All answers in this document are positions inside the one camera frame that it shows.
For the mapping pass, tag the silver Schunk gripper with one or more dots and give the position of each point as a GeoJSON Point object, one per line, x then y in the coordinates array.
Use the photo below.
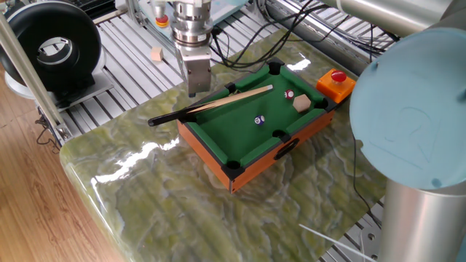
{"type": "Point", "coordinates": [198, 72]}

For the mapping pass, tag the mini green felt pool table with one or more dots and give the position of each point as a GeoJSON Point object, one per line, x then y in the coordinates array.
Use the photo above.
{"type": "Point", "coordinates": [233, 134]}

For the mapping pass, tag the blue striped pool ball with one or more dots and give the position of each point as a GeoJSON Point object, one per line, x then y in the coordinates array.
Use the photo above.
{"type": "Point", "coordinates": [259, 120]}

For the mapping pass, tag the maroon striped pool ball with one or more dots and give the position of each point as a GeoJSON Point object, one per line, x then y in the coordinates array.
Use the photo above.
{"type": "Point", "coordinates": [289, 94]}

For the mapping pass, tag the wooden cube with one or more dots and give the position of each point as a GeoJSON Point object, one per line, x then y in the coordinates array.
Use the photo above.
{"type": "Point", "coordinates": [157, 53]}
{"type": "Point", "coordinates": [302, 103]}

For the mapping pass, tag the light wooden slat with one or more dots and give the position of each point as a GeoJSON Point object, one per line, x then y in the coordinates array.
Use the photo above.
{"type": "Point", "coordinates": [109, 16]}

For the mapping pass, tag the green marble pattern mat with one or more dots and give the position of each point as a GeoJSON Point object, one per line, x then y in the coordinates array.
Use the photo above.
{"type": "Point", "coordinates": [182, 218]}

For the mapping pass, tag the black keyboard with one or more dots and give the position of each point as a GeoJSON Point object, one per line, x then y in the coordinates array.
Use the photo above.
{"type": "Point", "coordinates": [94, 7]}

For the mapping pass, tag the orange box red push button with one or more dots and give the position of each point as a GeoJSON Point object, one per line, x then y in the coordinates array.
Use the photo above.
{"type": "Point", "coordinates": [335, 87]}

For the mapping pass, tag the white zip tie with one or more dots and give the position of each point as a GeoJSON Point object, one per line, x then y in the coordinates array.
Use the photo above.
{"type": "Point", "coordinates": [327, 238]}

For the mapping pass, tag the aluminium frame post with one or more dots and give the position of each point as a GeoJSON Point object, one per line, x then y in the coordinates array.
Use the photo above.
{"type": "Point", "coordinates": [133, 11]}
{"type": "Point", "coordinates": [32, 78]}

